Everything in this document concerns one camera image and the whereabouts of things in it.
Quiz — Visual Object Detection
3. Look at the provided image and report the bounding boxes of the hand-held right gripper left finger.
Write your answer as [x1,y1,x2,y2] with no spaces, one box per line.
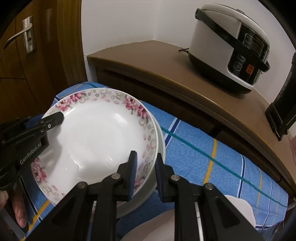
[25,150,138,241]

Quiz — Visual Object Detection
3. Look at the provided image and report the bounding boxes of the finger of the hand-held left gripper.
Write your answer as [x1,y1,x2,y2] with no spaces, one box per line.
[40,112,64,130]

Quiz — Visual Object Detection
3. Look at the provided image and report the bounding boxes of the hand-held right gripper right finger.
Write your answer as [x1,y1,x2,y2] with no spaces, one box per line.
[154,153,264,241]

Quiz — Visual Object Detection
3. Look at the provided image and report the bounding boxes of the plain white plate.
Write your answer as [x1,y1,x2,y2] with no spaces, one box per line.
[116,111,166,218]

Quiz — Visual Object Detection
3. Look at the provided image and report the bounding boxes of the floral rimmed white plate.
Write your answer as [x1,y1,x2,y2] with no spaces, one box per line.
[30,88,160,205]

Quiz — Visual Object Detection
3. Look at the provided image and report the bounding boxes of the brown bowl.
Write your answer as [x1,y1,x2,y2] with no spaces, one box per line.
[120,207,176,241]

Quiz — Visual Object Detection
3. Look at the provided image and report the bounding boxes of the pink plastic bowl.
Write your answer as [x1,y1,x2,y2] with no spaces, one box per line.
[223,195,256,230]

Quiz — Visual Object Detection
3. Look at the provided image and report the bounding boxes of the person's left hand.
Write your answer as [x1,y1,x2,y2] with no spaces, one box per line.
[0,189,28,229]

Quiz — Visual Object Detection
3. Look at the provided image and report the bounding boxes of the brown wooden door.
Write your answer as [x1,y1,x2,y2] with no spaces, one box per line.
[0,0,88,127]

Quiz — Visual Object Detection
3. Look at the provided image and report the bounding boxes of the blue plaid cloth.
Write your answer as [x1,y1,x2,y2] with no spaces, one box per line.
[25,81,289,241]

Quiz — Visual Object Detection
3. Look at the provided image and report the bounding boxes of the brown wooden cabinet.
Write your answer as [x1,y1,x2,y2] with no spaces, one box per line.
[87,40,296,193]

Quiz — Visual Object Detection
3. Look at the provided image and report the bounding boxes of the white and black rice cooker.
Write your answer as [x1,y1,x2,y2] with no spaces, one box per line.
[188,3,271,94]

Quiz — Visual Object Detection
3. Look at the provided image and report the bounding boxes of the tall black thermos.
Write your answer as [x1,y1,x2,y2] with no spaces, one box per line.
[265,50,296,141]

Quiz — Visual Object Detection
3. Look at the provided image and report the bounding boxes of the silver door handle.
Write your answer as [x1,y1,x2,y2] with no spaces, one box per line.
[3,17,37,54]

